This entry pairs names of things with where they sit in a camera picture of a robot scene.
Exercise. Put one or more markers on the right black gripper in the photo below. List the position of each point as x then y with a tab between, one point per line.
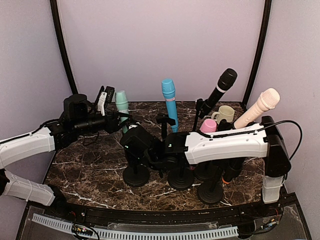
131	161

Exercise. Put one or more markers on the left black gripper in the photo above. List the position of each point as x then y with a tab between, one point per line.
111	121

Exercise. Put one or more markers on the mint green microphone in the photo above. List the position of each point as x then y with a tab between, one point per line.
122	102

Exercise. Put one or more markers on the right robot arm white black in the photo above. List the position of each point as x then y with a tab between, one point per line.
211	157

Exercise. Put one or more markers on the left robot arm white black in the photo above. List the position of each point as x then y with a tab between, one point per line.
79	117

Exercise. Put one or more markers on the black mic stand blue mic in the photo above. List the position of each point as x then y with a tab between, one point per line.
164	119

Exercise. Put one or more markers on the blue microphone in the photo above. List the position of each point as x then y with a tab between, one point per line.
169	93

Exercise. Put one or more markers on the black mic stand cream mic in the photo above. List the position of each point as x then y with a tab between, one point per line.
205	171

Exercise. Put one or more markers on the black microphone orange base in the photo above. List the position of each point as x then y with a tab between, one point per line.
233	169

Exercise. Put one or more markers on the cream pink microphone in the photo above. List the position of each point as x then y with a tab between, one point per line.
266	101

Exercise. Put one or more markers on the beige mug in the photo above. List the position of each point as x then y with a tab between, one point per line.
224	112

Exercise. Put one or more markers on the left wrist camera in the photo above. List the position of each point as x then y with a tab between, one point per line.
104	98

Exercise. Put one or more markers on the black front table rail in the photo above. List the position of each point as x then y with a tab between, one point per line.
237	214

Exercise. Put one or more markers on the white slotted cable duct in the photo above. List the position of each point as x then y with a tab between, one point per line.
135	232

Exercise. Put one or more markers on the left black frame post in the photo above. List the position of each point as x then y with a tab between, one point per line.
62	46

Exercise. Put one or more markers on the black frame post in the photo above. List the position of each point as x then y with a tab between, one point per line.
62	46
258	52

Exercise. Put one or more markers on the right black frame post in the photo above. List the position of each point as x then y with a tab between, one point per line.
258	52

